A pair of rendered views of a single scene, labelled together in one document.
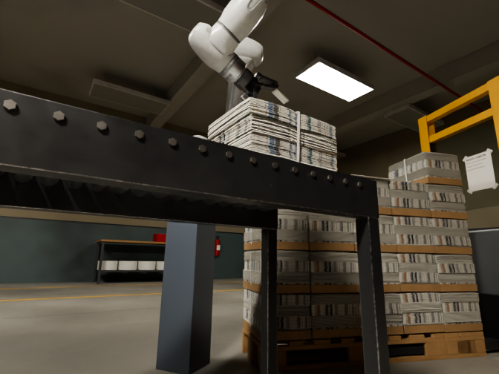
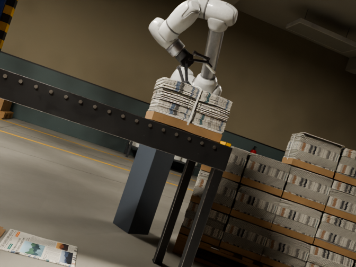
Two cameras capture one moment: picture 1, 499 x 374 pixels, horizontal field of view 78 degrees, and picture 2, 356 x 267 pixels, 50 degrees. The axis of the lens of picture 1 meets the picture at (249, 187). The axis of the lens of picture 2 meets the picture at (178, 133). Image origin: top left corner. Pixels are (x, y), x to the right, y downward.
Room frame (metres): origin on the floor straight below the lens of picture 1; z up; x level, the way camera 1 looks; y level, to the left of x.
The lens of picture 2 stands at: (-0.86, -0.82, 0.76)
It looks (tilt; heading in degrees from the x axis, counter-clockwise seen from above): 1 degrees up; 21
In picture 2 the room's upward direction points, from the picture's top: 19 degrees clockwise
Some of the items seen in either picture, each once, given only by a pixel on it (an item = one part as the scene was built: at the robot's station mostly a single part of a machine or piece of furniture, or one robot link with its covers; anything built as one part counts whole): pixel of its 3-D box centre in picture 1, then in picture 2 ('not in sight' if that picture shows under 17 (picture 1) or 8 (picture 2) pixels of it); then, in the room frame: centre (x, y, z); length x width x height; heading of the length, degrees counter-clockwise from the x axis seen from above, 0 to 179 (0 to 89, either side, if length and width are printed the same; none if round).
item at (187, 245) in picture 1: (189, 267); (151, 165); (1.78, 0.33, 0.50); 0.20 x 0.20 x 1.00; 66
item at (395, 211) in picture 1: (392, 216); (347, 180); (2.13, -0.99, 0.86); 0.38 x 0.29 x 0.04; 15
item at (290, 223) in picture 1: (339, 282); (268, 219); (2.02, -0.58, 0.42); 1.17 x 0.39 x 0.83; 104
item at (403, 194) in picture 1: (390, 203); (350, 169); (2.13, -0.99, 0.95); 0.38 x 0.29 x 0.23; 15
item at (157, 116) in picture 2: not in sight; (162, 119); (1.01, 0.01, 0.83); 0.29 x 0.16 x 0.04; 34
